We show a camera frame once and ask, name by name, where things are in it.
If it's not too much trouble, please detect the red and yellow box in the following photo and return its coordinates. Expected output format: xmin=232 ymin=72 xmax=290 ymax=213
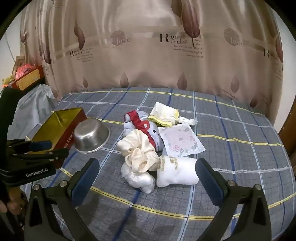
xmin=11 ymin=65 xmax=45 ymax=91

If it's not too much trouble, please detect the translucent plastic cover sheet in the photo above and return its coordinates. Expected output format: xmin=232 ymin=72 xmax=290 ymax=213
xmin=14 ymin=84 xmax=59 ymax=139

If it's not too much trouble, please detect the beige leaf-print curtain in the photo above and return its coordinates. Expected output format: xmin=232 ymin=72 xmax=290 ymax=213
xmin=20 ymin=0 xmax=285 ymax=123

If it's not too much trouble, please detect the pink plastic bag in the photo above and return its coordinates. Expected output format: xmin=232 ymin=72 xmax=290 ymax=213
xmin=15 ymin=64 xmax=38 ymax=78

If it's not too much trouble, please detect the stainless steel bowl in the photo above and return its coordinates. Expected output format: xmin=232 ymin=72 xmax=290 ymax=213
xmin=73 ymin=118 xmax=111 ymax=154

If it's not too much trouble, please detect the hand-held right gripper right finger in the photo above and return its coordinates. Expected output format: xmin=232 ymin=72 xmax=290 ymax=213
xmin=195 ymin=158 xmax=272 ymax=241

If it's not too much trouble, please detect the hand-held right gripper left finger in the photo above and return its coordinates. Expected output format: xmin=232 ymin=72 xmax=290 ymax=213
xmin=24 ymin=158 xmax=100 ymax=241

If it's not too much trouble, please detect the gold tin box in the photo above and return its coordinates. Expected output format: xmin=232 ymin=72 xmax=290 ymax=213
xmin=26 ymin=107 xmax=88 ymax=150

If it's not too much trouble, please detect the brown wooden furniture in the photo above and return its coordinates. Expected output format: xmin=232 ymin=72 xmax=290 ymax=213
xmin=279 ymin=120 xmax=296 ymax=167

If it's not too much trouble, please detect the person's left hand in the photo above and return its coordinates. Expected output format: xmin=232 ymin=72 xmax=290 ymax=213
xmin=0 ymin=191 xmax=26 ymax=215

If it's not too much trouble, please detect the yellow-trimmed white cloth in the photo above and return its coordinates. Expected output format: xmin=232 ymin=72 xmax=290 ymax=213
xmin=148 ymin=102 xmax=180 ymax=128

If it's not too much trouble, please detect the cream cloth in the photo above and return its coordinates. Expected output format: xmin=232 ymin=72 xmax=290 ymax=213
xmin=117 ymin=129 xmax=160 ymax=173

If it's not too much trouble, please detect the floral white wrapper packet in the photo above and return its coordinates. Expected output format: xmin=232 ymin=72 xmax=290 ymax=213
xmin=159 ymin=122 xmax=206 ymax=158

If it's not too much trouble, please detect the plain white cloth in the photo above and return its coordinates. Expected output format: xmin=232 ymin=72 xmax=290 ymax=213
xmin=120 ymin=162 xmax=155 ymax=193

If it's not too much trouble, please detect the white cloth with gold print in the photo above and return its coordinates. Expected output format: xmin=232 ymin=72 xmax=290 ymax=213
xmin=156 ymin=155 xmax=200 ymax=188

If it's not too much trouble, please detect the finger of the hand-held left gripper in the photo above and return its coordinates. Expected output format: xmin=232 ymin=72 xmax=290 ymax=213
xmin=6 ymin=140 xmax=53 ymax=154
xmin=8 ymin=148 xmax=70 ymax=168

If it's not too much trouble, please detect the small knotted white cloth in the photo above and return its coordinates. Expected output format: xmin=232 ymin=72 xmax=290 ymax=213
xmin=177 ymin=116 xmax=197 ymax=127

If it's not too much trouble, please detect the grey plaid bed sheet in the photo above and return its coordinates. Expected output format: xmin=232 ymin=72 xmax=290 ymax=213
xmin=20 ymin=87 xmax=293 ymax=241

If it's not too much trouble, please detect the red and white star cloth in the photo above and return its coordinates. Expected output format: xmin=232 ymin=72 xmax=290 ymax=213
xmin=123 ymin=110 xmax=166 ymax=152

